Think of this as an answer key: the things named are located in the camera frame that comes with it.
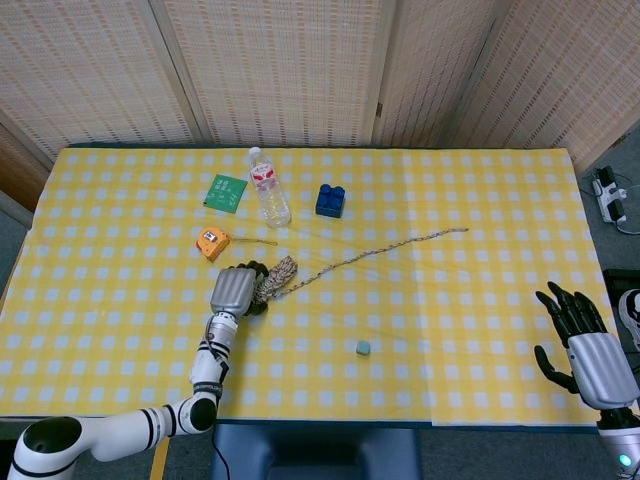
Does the beige woven folding screen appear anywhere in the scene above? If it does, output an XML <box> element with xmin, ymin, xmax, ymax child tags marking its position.
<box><xmin>0</xmin><ymin>0</ymin><xmax>640</xmax><ymax>174</ymax></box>

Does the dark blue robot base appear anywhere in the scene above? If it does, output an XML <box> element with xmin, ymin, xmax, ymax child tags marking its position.
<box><xmin>209</xmin><ymin>424</ymin><xmax>422</xmax><ymax>480</ymax></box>

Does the blue toy building block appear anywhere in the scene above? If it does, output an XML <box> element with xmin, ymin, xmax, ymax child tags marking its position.
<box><xmin>314</xmin><ymin>183</ymin><xmax>347</xmax><ymax>220</ymax></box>

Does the black white sneaker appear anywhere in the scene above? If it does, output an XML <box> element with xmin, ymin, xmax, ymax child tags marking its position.
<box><xmin>618</xmin><ymin>288</ymin><xmax>640</xmax><ymax>352</ymax></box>

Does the yellow white checkered tablecloth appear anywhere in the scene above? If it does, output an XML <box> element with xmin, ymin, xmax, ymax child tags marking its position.
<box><xmin>0</xmin><ymin>147</ymin><xmax>629</xmax><ymax>427</ymax></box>

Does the white power strip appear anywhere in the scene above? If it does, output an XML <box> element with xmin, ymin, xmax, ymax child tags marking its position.
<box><xmin>592</xmin><ymin>167</ymin><xmax>630</xmax><ymax>225</ymax></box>

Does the orange tape measure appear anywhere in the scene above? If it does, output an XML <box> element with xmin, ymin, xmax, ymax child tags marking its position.
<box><xmin>195</xmin><ymin>227</ymin><xmax>279</xmax><ymax>263</ymax></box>

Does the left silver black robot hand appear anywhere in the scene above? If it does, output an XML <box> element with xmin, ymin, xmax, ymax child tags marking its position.
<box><xmin>209</xmin><ymin>260</ymin><xmax>271</xmax><ymax>317</ymax></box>

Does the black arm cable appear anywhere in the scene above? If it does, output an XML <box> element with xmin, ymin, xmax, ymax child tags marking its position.
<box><xmin>211</xmin><ymin>424</ymin><xmax>236</xmax><ymax>480</ymax></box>

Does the green printed card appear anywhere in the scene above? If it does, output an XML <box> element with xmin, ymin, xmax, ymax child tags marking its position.
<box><xmin>203</xmin><ymin>173</ymin><xmax>249</xmax><ymax>214</ymax></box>

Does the speckled beige braided rope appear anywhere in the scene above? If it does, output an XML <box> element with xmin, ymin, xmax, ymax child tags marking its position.
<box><xmin>252</xmin><ymin>227</ymin><xmax>470</xmax><ymax>307</ymax></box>

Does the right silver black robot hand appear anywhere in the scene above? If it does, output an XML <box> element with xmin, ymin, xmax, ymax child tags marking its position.
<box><xmin>533</xmin><ymin>281</ymin><xmax>640</xmax><ymax>412</ymax></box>

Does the clear plastic water bottle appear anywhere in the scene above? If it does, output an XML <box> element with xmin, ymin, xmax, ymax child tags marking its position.
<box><xmin>248</xmin><ymin>146</ymin><xmax>293</xmax><ymax>229</ymax></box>

